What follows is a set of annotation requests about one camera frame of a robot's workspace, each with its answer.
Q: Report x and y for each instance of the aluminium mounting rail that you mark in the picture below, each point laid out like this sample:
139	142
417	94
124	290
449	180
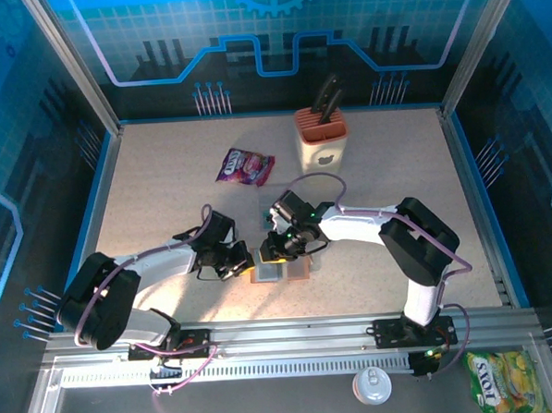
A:
287	335

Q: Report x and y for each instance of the brown card holder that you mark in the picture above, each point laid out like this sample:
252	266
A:
300	272

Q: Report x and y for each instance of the aluminium side rail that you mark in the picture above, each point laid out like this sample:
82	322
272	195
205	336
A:
104	187
468	182

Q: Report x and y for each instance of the white tin can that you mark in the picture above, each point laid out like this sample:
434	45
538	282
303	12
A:
372	385

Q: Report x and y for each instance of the aluminium frame post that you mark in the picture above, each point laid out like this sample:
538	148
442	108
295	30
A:
480	43
72	64

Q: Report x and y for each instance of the purple candy bag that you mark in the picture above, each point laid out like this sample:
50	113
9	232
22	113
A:
246	167

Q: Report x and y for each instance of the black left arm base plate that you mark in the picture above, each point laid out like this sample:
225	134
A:
195	338

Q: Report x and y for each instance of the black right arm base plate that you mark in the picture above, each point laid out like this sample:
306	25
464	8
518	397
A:
389	334

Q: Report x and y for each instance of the green yellow candy bag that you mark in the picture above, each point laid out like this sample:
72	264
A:
505	382

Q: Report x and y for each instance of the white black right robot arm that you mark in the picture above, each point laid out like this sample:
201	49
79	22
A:
355	225

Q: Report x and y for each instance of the black controller box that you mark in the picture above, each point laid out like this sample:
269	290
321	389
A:
423	365

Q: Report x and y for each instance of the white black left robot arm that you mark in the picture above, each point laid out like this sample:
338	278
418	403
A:
163	263

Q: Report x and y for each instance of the teal card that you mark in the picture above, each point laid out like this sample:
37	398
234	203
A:
268	221

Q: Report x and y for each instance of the cream orange knife block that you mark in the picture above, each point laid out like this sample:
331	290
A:
321	144

